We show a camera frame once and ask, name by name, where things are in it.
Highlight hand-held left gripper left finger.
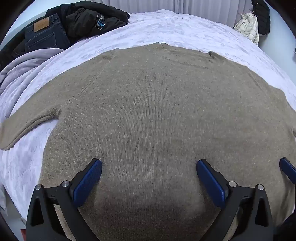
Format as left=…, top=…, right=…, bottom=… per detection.
left=25, top=158, right=103, bottom=241

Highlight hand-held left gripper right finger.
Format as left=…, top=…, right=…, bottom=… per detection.
left=196, top=159, right=274, bottom=241

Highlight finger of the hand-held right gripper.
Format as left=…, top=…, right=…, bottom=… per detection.
left=279, top=157, right=296, bottom=183

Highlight brown knit sweater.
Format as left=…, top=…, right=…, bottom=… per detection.
left=0, top=42, right=296, bottom=241

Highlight crumpled grey-lilac blanket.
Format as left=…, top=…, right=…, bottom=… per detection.
left=0, top=48, right=66, bottom=98

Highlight white puffer jacket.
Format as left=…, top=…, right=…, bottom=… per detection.
left=233, top=12, right=259, bottom=45

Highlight dark blue jeans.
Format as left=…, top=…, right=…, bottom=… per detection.
left=24, top=13, right=71, bottom=53

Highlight black hanging coat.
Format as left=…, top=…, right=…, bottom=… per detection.
left=251, top=0, right=271, bottom=36

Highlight white bed cover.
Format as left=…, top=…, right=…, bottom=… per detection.
left=0, top=9, right=296, bottom=220

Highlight black jacket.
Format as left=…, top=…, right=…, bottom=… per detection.
left=0, top=0, right=131, bottom=67

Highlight light grey curtain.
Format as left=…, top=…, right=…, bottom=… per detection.
left=102, top=0, right=252, bottom=26

